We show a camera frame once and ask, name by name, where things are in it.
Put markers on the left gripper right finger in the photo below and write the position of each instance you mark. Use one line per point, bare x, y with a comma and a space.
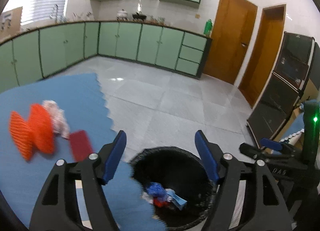
264, 207

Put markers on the white cooking pot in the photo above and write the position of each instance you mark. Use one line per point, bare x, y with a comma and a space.
122, 15

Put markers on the white tissue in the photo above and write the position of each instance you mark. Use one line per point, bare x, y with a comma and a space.
147, 197

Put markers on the black wok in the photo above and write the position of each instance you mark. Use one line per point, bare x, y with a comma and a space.
139, 17

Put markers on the black glass cabinet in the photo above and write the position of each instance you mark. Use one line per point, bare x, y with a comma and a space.
295, 78

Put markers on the red cylindrical can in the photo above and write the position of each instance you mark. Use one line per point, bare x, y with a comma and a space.
160, 204

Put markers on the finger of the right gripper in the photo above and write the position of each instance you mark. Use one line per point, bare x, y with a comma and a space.
254, 152
273, 145

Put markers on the green bottle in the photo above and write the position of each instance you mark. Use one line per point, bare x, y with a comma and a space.
208, 27

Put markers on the pink white wrapper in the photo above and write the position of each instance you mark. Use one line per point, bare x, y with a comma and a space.
58, 119

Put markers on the blue plastic bag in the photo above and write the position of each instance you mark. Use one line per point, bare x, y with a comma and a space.
156, 190

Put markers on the black trash bin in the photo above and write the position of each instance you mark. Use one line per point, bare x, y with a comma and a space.
184, 173

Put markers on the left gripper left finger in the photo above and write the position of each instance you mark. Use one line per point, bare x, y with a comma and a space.
57, 208

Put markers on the dark red sponge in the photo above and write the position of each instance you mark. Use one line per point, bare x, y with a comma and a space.
80, 145

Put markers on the sink faucet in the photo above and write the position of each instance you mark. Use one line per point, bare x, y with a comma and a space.
55, 13

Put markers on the orange mesh bag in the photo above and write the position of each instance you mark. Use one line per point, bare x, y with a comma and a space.
34, 133

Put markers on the brown cardboard box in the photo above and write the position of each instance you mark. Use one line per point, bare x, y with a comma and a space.
10, 23

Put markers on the green lower kitchen cabinets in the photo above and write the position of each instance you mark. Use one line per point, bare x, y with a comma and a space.
42, 52

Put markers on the light blue snack packet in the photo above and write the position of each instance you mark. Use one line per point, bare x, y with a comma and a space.
175, 199

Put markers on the wooden door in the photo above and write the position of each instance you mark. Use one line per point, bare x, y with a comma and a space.
264, 53
231, 34

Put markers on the blue foam table mat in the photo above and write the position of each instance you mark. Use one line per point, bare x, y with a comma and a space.
80, 97

